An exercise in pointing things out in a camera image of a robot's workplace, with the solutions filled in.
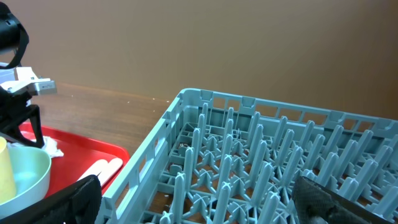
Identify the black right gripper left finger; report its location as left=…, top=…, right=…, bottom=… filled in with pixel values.
left=1, top=175, right=102, bottom=224

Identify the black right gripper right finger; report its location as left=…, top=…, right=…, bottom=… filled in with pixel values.
left=292, top=176, right=388, bottom=224

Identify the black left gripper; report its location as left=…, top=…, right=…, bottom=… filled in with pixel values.
left=1, top=88, right=44, bottom=148

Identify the green bowl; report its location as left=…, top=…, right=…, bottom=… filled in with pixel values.
left=1, top=146, right=52, bottom=218

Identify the white napkin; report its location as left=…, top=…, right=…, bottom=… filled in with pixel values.
left=6, top=135, right=65, bottom=158

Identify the yellow cup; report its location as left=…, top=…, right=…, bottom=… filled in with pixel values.
left=0, top=137, right=16, bottom=203

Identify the grey dishwasher rack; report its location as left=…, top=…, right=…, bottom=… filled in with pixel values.
left=96, top=88, right=397, bottom=223

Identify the white plastic spoon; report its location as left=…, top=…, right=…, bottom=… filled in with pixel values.
left=78, top=159, right=108, bottom=180

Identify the red plastic tray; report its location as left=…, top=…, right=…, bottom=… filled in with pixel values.
left=18, top=121, right=131, bottom=199

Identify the white plastic fork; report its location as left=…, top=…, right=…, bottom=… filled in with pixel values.
left=98, top=158, right=123, bottom=187

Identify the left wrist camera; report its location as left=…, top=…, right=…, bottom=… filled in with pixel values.
left=1, top=67, right=57, bottom=96

